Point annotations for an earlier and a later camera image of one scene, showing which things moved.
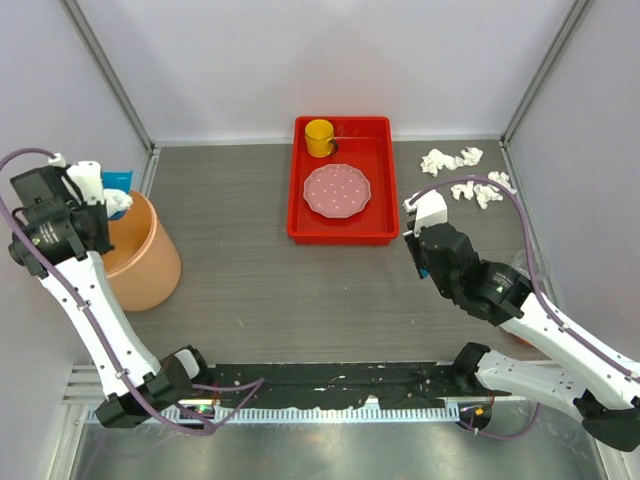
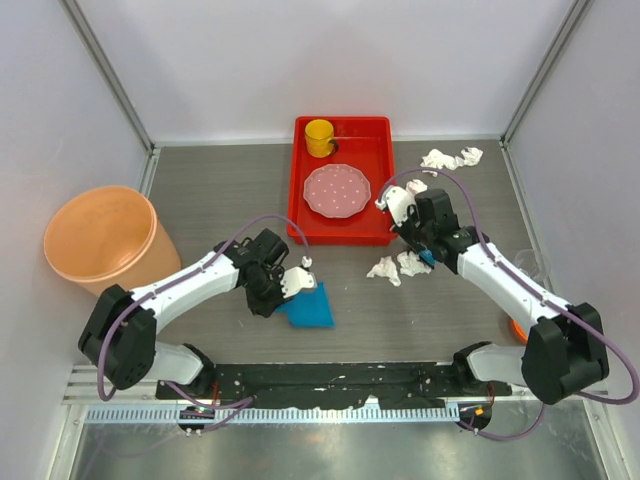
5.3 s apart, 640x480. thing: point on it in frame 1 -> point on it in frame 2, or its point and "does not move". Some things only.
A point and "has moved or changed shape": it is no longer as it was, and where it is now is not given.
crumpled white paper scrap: (435, 160) does not move
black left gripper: (103, 240) -> (266, 307)
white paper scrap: (468, 190) has moved or changed shape
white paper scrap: (484, 194) -> (411, 265)
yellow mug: (319, 134) does not move
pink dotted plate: (337, 191) does not move
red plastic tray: (365, 142) does not move
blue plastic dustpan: (118, 180) -> (310, 309)
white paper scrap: (502, 178) -> (416, 186)
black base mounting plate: (333, 384) does not move
